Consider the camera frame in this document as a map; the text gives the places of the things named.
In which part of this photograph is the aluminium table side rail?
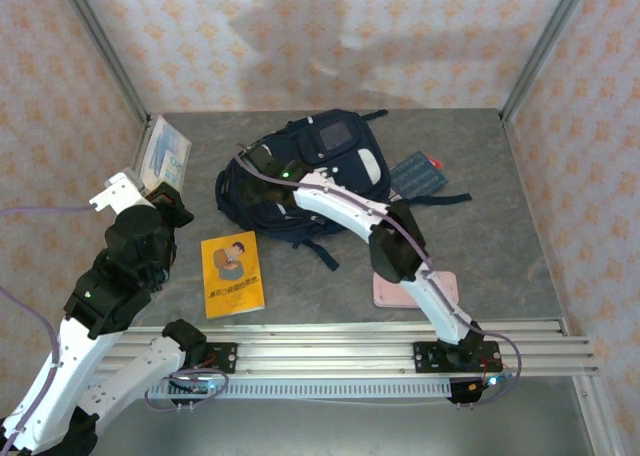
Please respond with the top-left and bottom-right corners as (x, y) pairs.
(127, 114), (164, 177)

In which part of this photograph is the navy blue backpack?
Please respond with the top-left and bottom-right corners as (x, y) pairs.
(214, 108), (474, 272)

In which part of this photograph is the pink pencil case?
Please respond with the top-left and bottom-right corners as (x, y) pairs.
(372, 270), (460, 308)

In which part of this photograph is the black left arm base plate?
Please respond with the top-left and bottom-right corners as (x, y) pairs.
(189, 342), (239, 376)

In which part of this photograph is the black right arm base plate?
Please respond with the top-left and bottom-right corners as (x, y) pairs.
(412, 339), (503, 376)

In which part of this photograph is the yellow paperback book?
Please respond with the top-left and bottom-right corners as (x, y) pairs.
(200, 230), (266, 321)

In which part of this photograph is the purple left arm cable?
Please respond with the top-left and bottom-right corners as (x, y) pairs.
(0, 204), (229, 447)

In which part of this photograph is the white slotted cable duct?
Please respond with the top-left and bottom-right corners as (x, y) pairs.
(144, 379), (454, 400)

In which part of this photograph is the grey metal panel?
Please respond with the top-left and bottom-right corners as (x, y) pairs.
(94, 398), (596, 456)

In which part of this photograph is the aluminium mounting rail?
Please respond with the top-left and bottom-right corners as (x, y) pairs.
(89, 318), (600, 380)

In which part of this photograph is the dark blue notebook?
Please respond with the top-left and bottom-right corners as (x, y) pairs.
(388, 150), (450, 200)

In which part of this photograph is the aluminium frame post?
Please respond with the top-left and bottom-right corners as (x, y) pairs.
(499, 0), (594, 122)
(54, 0), (152, 127)

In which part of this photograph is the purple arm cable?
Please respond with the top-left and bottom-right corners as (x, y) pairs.
(0, 204), (229, 447)
(234, 143), (524, 407)

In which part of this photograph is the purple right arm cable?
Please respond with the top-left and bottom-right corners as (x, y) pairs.
(234, 143), (524, 407)

